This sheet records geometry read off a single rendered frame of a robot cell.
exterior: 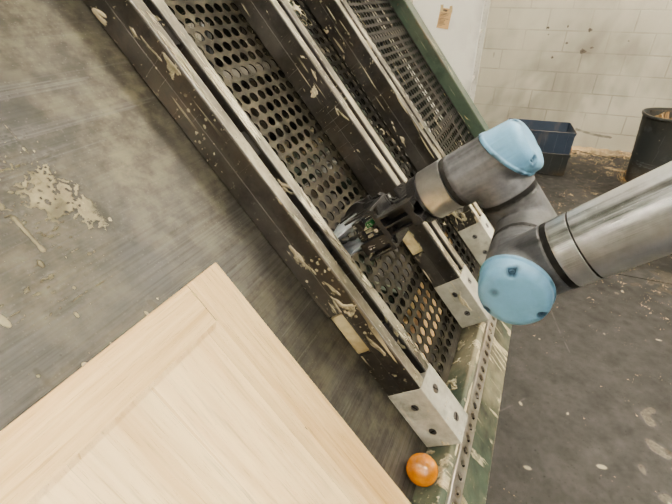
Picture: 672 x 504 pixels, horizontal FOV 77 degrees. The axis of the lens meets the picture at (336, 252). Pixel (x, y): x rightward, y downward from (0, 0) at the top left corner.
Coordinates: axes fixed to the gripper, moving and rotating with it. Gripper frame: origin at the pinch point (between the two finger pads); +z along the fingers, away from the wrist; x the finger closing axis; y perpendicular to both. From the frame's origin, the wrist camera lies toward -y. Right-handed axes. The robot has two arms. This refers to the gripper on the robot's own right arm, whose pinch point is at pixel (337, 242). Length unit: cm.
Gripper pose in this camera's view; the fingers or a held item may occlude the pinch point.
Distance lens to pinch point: 75.3
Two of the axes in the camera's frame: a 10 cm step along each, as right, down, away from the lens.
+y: -4.2, 4.8, -7.7
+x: 5.8, 7.9, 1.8
